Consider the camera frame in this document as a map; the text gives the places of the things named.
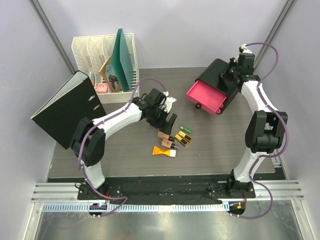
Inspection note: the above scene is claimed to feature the orange cream tube white cap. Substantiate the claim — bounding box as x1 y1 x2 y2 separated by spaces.
152 146 177 158

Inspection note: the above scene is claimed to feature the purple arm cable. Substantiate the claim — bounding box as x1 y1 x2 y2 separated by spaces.
234 42 291 219
77 77 168 217

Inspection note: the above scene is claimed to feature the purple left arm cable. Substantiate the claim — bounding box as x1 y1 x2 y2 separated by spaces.
77 77 168 217

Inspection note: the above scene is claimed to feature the colourful picture booklet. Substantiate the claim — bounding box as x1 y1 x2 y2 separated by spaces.
99 56 122 93

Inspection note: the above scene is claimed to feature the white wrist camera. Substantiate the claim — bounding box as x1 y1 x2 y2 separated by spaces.
239 44 253 54
161 91 177 113

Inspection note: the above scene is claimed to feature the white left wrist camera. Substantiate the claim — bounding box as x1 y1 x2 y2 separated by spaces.
161 91 177 113

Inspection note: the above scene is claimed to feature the beige foundation bottle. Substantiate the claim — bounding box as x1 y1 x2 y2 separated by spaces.
161 139 180 150
157 131 175 142

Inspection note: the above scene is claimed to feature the gold lipstick case left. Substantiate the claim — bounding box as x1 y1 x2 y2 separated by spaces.
174 131 189 146

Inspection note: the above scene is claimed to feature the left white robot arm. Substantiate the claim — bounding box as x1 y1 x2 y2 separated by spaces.
70 88 178 200

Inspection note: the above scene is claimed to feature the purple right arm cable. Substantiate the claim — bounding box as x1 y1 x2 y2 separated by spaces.
234 42 291 219

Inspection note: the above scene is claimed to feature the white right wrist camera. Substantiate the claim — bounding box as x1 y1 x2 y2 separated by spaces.
239 44 253 54

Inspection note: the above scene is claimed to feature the gold lipstick case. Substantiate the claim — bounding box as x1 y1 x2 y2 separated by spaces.
174 131 189 146
181 134 192 147

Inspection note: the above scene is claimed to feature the aluminium rail frame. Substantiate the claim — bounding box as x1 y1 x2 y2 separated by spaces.
24 176 315 240

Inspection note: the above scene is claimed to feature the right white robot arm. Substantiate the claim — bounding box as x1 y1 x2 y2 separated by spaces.
223 49 288 198

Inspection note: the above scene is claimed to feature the white slotted cable duct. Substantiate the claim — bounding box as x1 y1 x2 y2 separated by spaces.
42 201 230 213

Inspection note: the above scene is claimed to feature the pink top drawer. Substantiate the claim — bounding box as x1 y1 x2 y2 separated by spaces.
185 80 227 115

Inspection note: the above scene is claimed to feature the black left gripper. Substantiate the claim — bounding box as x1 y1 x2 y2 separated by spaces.
147 105 177 135

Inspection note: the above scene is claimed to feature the green lip balm tube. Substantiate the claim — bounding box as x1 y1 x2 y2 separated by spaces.
179 125 193 134

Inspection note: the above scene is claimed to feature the white magazine file rack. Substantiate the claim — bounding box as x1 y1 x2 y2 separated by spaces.
71 34 132 104

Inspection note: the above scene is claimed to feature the gold lipstick case right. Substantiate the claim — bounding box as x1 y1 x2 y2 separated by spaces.
181 134 192 147

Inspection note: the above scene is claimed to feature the black drawer organizer box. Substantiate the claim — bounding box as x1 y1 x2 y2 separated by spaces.
194 58 239 114

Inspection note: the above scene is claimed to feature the black ring binder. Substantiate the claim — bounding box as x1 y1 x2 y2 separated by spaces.
31 70 106 149

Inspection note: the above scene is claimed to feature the green plastic folder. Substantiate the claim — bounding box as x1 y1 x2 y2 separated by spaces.
111 28 133 92

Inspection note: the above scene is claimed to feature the pink drawer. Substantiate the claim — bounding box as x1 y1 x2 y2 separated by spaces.
185 80 227 115
216 106 223 115

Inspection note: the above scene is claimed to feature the black top drawer knob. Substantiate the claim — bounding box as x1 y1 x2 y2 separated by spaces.
195 103 202 110

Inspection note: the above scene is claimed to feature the pink middle drawer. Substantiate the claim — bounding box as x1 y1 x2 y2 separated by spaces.
216 106 223 115

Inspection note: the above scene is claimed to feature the pink sticky note pad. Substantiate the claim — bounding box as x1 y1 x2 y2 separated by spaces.
95 82 109 94

